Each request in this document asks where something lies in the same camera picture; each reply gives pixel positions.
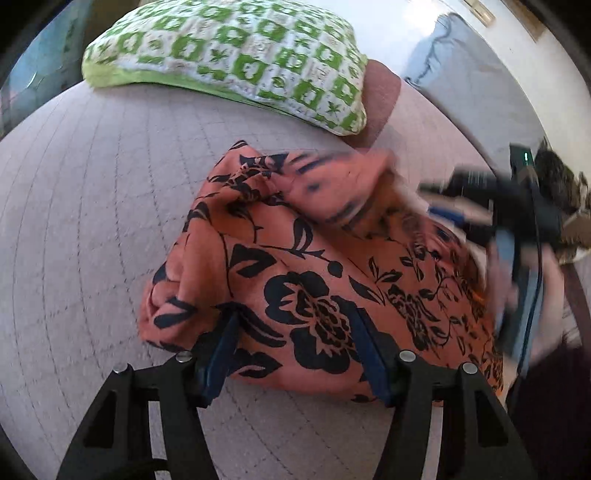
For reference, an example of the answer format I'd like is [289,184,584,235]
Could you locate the person's right hand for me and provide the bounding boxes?
[487,240,514,335]

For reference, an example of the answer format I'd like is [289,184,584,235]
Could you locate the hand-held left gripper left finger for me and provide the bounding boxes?
[55,313,239,480]

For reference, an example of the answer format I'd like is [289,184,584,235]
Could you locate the person's dark clothing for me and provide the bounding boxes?
[505,344,591,480]

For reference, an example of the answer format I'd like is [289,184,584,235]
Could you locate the brown patterned cloth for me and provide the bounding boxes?
[556,171,591,266]

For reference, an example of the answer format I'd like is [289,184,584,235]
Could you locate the wooden door with stained glass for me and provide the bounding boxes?
[0,0,100,139]

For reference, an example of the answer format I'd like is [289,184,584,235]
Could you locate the person's right forearm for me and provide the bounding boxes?
[531,261,583,365]

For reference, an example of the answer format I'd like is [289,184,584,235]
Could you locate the green white checkered pillow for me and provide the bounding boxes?
[81,0,369,137]

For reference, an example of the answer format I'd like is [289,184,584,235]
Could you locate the pink bolster cushion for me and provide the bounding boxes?
[348,59,404,148]

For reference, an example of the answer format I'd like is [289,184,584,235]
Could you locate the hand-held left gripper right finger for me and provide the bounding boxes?
[355,308,539,480]

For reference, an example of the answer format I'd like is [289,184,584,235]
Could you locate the framed wall panel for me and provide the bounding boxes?
[501,0,548,43]

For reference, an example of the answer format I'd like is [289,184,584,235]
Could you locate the gold double light switch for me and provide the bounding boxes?
[464,0,496,26]

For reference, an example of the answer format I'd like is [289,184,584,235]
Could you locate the dark fuzzy cloth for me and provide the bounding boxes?
[536,150,580,215]

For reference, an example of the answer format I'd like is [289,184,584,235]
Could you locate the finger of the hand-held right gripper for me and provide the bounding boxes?
[418,167,502,206]
[427,203,502,245]

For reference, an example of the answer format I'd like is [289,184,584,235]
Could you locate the grey blue pillow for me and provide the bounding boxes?
[403,13,548,162]

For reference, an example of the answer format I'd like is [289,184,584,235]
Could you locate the orange black floral blouse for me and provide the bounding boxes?
[137,140,509,407]

